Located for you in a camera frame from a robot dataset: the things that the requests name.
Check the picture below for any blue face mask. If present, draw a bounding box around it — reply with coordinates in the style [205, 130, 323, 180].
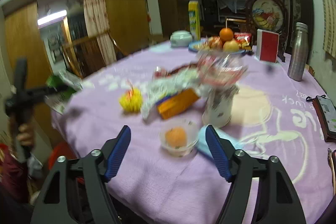
[196, 125, 244, 156]

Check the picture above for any clear plastic cup with orange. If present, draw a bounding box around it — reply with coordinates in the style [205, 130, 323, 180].
[159, 119, 200, 157]

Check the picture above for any green white snack bag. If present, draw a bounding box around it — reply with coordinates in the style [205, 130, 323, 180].
[45, 71, 83, 114]

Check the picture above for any dark red sleeve forearm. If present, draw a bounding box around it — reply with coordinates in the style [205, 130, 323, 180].
[1, 149, 33, 223]

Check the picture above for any person's left hand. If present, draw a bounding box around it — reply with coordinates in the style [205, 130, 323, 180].
[17, 123, 35, 148]

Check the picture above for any red plastic basin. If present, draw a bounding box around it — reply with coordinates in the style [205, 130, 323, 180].
[48, 141, 77, 170]

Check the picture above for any smartphone with pink screen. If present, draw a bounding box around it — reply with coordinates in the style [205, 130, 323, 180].
[327, 148, 336, 196]

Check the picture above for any wooden armchair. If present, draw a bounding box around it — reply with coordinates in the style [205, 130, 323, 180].
[61, 29, 129, 77]

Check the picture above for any brown wallet case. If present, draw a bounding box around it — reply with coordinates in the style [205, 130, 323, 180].
[306, 95, 336, 142]

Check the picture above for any white floral mug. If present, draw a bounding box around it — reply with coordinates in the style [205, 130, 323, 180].
[202, 85, 239, 128]

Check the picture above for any yellow mesh ball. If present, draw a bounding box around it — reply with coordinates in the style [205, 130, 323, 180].
[119, 88, 143, 113]

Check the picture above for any floral white curtain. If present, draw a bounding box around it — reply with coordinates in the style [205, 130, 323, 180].
[83, 0, 117, 65]

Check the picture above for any crumpled clear plastic wrapper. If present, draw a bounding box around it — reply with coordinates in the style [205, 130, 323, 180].
[197, 51, 248, 88]

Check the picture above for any orange snack box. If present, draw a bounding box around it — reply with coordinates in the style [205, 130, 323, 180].
[156, 89, 200, 119]

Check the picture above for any silver metal bottle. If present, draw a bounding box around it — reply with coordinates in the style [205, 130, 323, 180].
[288, 22, 309, 82]

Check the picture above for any purple smile tablecloth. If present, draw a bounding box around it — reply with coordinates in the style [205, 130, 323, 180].
[51, 39, 336, 224]

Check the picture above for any red wrapped snack pack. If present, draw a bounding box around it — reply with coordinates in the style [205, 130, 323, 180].
[153, 63, 198, 79]

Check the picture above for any red white box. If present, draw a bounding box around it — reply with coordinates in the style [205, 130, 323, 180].
[256, 29, 279, 63]

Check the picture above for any yellow apple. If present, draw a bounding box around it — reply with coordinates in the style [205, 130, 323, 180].
[223, 39, 240, 52]

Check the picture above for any red snack packet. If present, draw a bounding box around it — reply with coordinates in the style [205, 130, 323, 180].
[234, 32, 252, 50]

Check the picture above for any white ceramic lidded pot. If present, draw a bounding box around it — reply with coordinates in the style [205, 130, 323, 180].
[170, 30, 193, 48]

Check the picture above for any orange fruit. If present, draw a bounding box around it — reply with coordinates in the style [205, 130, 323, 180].
[219, 28, 234, 42]

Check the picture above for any blue fruit plate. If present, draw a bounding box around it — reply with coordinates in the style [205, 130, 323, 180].
[188, 41, 252, 54]

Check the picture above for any round painted decorative screen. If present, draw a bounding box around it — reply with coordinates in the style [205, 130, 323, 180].
[245, 0, 288, 63]

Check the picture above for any yellow green tall box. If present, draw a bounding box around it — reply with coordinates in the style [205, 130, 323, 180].
[188, 1, 201, 41]

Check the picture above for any checkered beige curtain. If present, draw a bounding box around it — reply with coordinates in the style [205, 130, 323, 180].
[322, 0, 336, 59]

